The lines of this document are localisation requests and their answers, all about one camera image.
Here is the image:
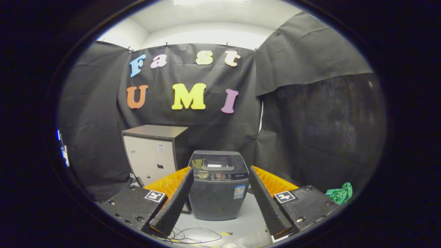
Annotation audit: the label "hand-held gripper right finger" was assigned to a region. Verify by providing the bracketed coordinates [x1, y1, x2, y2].
[248, 166, 340, 240]

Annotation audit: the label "beige cabinet with dark top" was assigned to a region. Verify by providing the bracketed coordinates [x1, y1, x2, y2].
[121, 125, 192, 212]

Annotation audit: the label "white device with blue light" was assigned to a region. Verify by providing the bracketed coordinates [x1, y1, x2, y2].
[56, 129, 70, 167]

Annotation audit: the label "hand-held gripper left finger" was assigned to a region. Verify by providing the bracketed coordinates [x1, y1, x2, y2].
[96, 167, 194, 239]

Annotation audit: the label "black floor cables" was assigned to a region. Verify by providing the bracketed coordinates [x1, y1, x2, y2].
[169, 227, 223, 244]

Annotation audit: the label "ceiling light panel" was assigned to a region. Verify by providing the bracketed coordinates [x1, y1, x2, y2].
[172, 0, 250, 6]

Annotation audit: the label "black backdrop cloth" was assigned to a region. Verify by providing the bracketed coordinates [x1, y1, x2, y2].
[57, 12, 386, 204]

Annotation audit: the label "grey washing machine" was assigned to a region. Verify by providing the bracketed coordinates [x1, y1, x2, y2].
[188, 150, 250, 221]

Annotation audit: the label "green cloth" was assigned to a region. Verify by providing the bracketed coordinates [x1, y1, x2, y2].
[326, 182, 353, 205]

